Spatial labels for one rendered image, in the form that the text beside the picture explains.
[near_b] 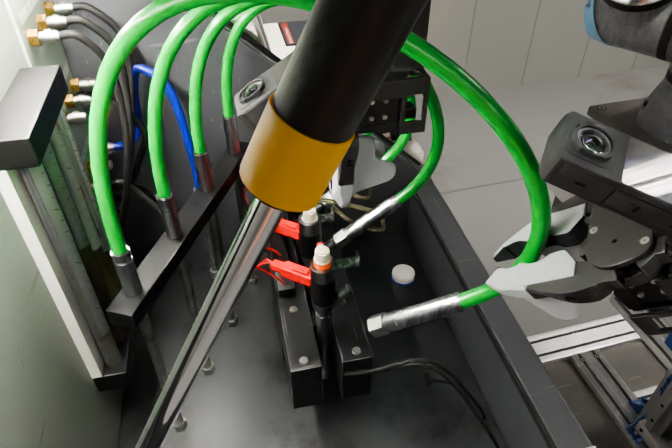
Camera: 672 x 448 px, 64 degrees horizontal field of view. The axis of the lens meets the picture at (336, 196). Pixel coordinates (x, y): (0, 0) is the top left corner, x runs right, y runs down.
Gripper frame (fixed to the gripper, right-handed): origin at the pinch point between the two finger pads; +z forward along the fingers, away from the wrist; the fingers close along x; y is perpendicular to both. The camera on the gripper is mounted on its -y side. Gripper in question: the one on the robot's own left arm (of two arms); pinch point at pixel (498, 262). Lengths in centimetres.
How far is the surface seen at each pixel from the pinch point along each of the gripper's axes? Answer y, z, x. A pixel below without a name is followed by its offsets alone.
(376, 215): -1.7, 20.6, 11.1
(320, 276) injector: -5.0, 20.1, -0.6
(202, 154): -22.1, 29.5, 7.6
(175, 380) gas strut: -22.4, -12.5, -23.7
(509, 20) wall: 74, 120, 253
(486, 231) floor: 97, 114, 115
